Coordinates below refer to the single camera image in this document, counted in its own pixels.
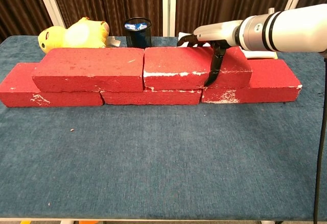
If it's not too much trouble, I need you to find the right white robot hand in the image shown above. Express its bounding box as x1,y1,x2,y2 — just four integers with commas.
177,19,243,87

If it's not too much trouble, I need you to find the red foam brick white-chipped edge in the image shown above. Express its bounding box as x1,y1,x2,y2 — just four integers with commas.
143,46,253,91

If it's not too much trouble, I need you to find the red foam brick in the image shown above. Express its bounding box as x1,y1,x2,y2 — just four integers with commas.
201,59,303,104
31,47,145,93
100,87,203,106
0,62,105,108

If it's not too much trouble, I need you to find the open spiral notebook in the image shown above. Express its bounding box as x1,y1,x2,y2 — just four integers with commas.
178,31,278,61

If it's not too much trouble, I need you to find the black mesh pen holder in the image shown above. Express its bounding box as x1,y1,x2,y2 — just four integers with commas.
124,17,153,48

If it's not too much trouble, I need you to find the yellow plush toy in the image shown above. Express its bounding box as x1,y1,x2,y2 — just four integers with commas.
37,17,120,54

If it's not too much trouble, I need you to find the blue tablecloth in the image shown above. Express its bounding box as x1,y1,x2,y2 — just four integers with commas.
0,35,327,221

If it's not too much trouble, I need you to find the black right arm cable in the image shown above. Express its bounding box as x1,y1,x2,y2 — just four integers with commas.
313,52,327,222

